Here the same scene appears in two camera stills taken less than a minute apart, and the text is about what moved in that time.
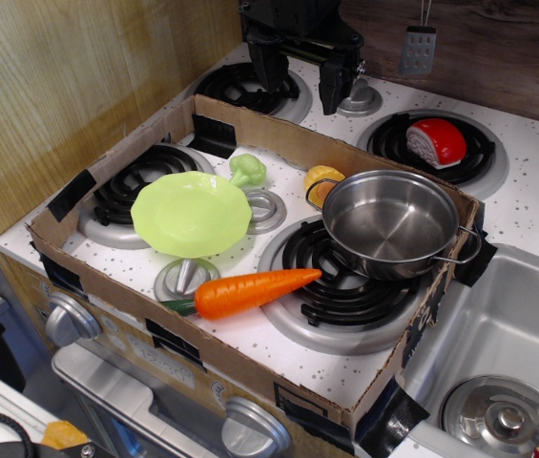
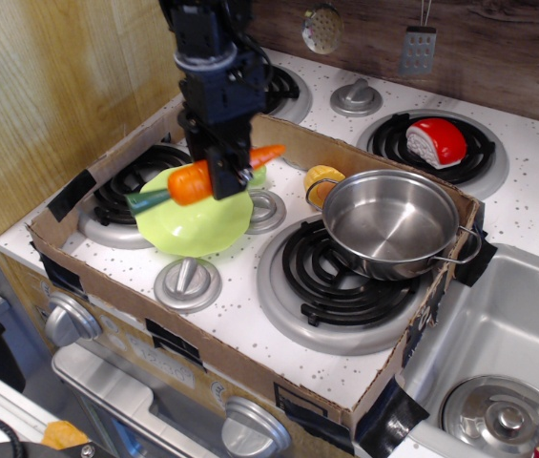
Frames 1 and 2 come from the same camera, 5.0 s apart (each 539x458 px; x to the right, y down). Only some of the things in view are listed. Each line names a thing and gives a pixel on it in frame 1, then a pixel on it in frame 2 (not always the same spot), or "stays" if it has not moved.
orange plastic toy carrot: x=223 y=296 to x=195 y=182
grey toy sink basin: x=514 y=318 stays
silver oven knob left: x=70 y=320 stays
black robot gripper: x=272 y=25 to x=224 y=88
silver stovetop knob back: x=362 y=100 stays
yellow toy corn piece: x=319 y=190 stays
